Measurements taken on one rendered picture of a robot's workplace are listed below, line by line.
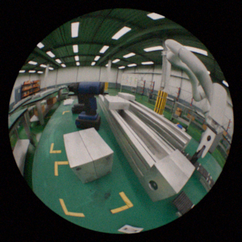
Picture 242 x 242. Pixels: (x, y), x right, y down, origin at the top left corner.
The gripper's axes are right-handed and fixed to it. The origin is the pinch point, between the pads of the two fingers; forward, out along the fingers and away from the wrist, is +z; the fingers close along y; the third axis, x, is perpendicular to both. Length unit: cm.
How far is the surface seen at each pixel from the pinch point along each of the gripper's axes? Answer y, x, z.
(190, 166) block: -15.3, 0.9, -6.4
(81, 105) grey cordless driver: -40, 57, -3
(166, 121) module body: 2.1, 24.8, -4.9
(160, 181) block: -24.1, 4.1, -4.7
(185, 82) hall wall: 721, 334, -214
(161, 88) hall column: 248, 241, -39
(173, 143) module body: -5.1, 13.1, -1.4
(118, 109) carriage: -19.2, 41.7, -4.9
